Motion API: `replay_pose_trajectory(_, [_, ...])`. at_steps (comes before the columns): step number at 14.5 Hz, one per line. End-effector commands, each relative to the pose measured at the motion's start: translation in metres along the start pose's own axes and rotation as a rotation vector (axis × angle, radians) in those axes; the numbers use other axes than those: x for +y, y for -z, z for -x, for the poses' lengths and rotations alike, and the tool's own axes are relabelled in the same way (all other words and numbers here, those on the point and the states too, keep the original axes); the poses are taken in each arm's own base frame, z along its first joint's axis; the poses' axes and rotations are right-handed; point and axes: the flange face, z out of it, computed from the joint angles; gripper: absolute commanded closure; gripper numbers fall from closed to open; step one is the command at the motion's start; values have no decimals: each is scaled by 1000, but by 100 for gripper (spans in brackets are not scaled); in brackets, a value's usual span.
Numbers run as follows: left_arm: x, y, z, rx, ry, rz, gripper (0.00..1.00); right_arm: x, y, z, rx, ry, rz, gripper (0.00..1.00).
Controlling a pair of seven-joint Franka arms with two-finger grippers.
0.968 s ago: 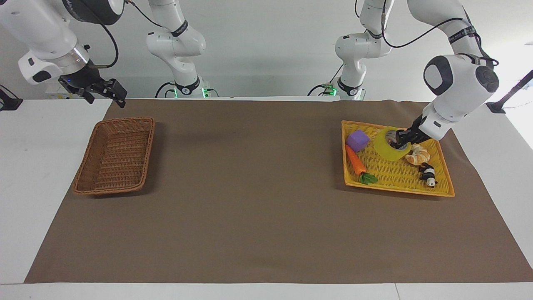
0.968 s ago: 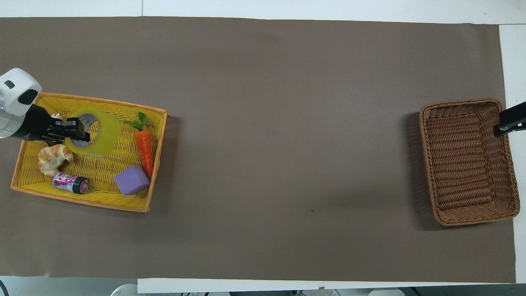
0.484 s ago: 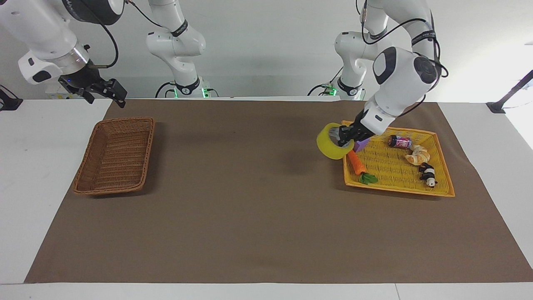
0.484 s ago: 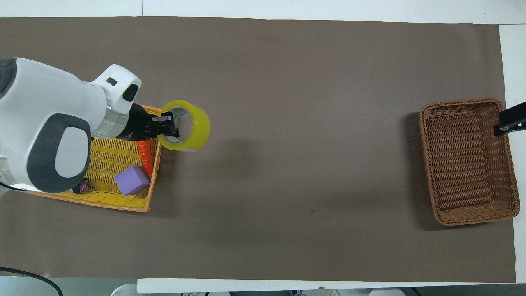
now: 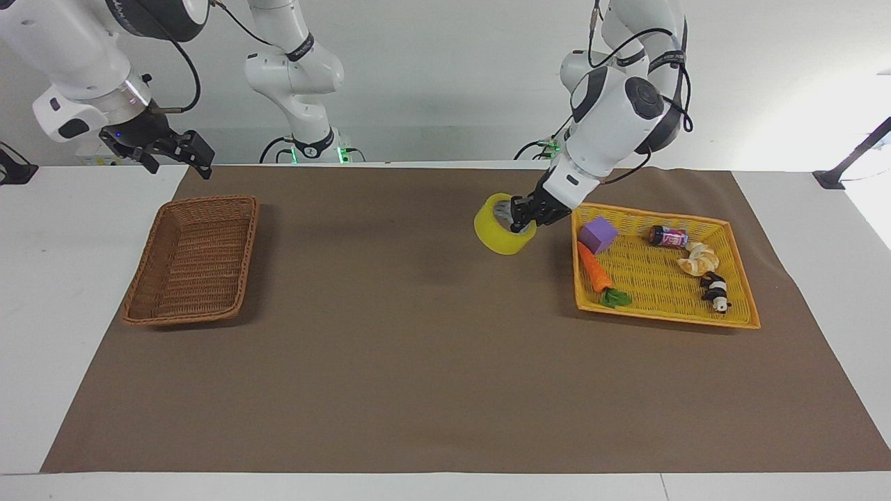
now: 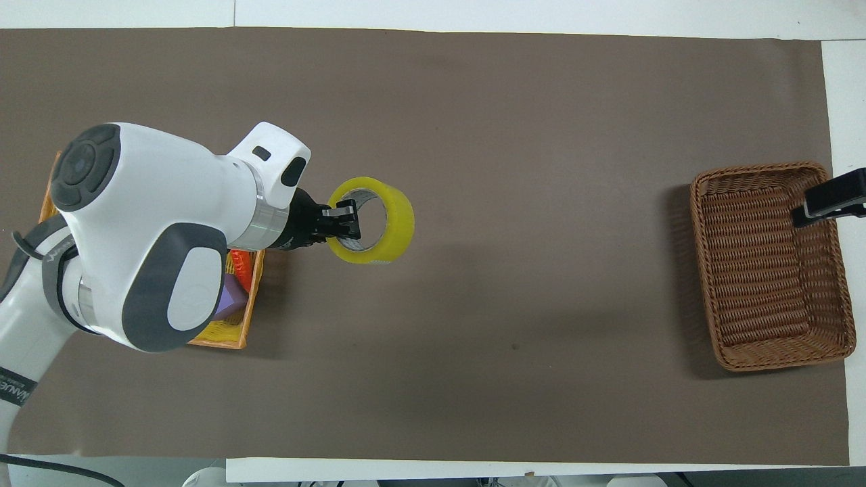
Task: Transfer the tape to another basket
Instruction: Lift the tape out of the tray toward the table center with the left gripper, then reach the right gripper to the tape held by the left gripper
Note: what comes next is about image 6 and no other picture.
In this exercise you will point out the yellow tape roll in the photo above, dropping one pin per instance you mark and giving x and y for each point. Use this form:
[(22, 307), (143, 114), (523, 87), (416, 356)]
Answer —
[(400, 223)]

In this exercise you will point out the brown wicker basket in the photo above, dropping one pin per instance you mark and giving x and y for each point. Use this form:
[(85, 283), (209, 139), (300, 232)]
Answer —
[(764, 277)]

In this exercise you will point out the red orange toy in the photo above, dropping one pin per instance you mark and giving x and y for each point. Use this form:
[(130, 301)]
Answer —
[(241, 265)]

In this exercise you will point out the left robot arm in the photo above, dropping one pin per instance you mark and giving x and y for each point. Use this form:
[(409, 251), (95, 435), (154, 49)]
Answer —
[(155, 196)]

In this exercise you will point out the purple block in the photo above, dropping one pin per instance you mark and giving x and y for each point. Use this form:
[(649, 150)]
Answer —
[(233, 298)]

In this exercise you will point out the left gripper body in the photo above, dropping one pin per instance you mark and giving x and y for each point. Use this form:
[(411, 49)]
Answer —
[(302, 223)]

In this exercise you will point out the orange woven basket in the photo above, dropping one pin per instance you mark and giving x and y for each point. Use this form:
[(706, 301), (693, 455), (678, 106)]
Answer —
[(251, 301)]

